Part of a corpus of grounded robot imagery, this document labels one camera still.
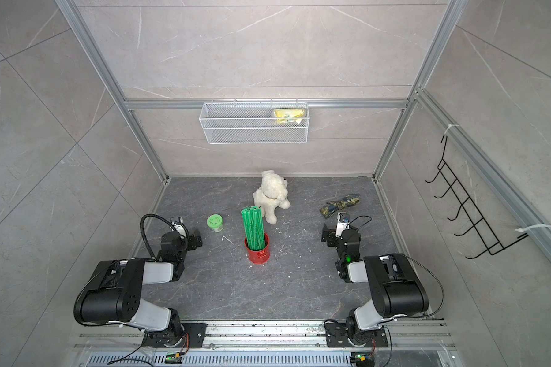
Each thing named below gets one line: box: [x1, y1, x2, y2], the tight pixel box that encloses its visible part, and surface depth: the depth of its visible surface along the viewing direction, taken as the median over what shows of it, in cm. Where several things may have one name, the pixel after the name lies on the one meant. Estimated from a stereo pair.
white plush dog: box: [252, 169, 291, 225], surface depth 97 cm
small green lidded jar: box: [205, 213, 224, 234], surface depth 100 cm
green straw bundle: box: [240, 205, 266, 251], surface depth 85 cm
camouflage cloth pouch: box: [319, 194, 361, 219], surface depth 106 cm
